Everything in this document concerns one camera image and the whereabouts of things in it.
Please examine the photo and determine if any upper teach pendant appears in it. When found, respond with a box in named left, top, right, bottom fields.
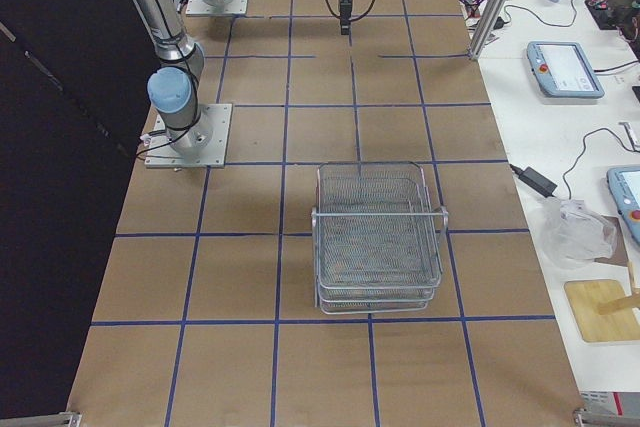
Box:
left=526, top=41, right=605, bottom=99

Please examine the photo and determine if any teach pendant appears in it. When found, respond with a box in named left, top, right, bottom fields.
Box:
left=526, top=41, right=605, bottom=99
left=606, top=165, right=640, bottom=244

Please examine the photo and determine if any black power adapter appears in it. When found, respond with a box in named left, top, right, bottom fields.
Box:
left=510, top=165, right=557, bottom=198

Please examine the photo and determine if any clear plastic bag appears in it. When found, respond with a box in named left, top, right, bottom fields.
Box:
left=540, top=197, right=618, bottom=262

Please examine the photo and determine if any lower teach pendant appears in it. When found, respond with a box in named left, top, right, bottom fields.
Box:
left=606, top=165, right=640, bottom=244

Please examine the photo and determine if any wooden board stand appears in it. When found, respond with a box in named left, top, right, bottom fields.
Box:
left=564, top=262, right=639, bottom=343

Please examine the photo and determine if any silver wire mesh shelf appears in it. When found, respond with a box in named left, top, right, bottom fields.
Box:
left=311, top=162, right=448, bottom=315

